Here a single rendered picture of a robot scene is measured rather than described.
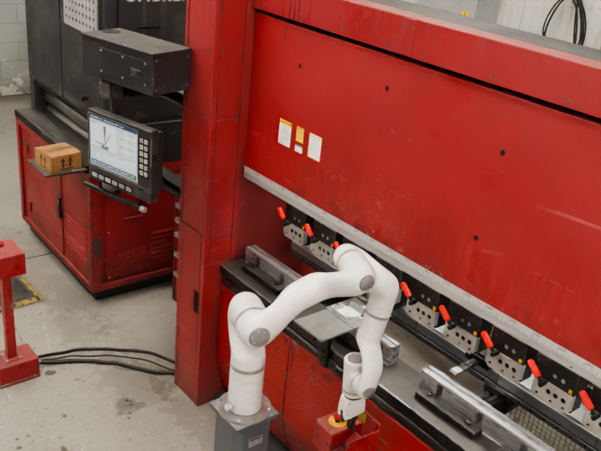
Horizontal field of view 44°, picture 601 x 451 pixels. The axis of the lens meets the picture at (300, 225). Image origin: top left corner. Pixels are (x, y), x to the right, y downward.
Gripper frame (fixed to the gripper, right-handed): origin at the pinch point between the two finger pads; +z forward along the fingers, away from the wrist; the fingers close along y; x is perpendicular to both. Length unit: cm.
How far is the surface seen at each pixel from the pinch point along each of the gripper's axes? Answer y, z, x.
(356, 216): -37, -58, -48
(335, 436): 3.4, 7.8, -4.5
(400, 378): -34.2, 0.1, -10.4
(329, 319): -23, -14, -45
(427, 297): -38, -42, -5
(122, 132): 21, -72, -155
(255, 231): -37, -14, -129
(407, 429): -24.1, 10.1, 6.6
